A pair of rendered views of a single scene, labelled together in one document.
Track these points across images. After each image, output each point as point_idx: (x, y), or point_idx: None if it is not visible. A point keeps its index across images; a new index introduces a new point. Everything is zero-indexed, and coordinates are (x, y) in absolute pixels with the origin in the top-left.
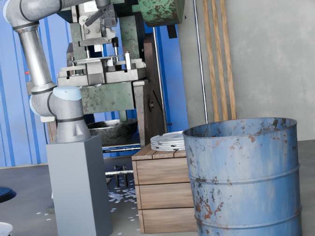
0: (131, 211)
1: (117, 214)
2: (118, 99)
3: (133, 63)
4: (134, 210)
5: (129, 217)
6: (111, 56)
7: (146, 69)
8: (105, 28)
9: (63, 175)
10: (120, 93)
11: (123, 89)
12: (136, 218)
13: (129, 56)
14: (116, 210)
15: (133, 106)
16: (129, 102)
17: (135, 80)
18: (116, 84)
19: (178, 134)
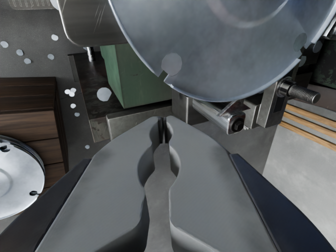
0: (38, 36)
1: (19, 19)
2: (107, 52)
3: (333, 66)
4: (46, 40)
5: (3, 42)
6: (327, 18)
7: (315, 86)
8: (177, 251)
9: None
10: (112, 65)
11: (115, 77)
12: (2, 54)
13: (217, 126)
14: (45, 10)
15: (109, 85)
16: (110, 79)
17: (172, 103)
18: (115, 60)
19: (2, 174)
